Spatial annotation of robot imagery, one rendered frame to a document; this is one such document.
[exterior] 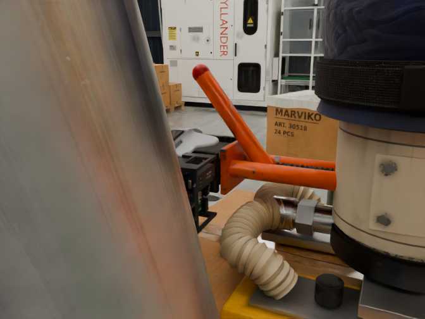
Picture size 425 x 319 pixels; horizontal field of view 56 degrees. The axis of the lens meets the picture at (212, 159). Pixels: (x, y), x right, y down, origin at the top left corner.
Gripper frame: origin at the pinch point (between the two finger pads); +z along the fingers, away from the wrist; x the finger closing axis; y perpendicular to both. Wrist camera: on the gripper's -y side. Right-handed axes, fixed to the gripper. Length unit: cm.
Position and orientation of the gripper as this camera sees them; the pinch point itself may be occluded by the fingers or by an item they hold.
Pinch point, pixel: (192, 158)
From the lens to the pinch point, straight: 54.7
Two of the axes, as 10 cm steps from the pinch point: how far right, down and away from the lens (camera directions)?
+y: 9.2, 1.0, -3.8
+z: 3.9, -2.7, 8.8
